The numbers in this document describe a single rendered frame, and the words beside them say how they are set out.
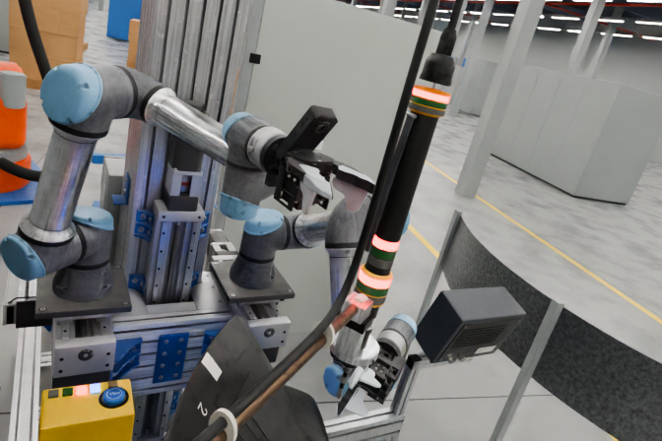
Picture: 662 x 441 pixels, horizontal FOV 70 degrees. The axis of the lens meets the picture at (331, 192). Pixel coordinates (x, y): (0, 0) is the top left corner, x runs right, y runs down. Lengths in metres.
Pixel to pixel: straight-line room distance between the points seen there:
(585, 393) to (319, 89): 1.88
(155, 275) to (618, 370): 1.88
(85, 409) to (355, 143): 2.01
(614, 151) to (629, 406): 8.50
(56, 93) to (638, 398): 2.30
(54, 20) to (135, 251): 7.15
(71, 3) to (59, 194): 7.40
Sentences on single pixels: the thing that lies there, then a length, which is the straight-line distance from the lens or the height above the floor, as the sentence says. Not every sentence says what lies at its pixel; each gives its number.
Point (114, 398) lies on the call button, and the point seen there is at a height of 1.08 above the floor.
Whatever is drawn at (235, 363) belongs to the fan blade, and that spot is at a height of 1.42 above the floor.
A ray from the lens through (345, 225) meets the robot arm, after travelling 1.13.
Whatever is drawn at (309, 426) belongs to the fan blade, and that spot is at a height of 1.18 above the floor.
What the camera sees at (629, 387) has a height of 0.79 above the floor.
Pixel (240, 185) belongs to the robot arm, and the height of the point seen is 1.55.
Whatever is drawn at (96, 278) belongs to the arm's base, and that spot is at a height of 1.10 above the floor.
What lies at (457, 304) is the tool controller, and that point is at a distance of 1.37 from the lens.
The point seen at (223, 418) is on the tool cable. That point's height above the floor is 1.55.
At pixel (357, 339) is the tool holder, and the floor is 1.49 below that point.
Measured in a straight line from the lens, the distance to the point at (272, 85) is 2.41.
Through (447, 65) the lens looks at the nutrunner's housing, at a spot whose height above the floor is 1.84.
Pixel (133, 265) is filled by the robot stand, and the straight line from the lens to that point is 1.63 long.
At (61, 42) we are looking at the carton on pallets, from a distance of 8.59.
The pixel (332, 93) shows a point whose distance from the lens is 2.55.
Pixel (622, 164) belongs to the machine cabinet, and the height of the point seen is 0.82.
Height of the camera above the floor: 1.84
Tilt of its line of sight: 18 degrees down
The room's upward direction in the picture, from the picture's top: 14 degrees clockwise
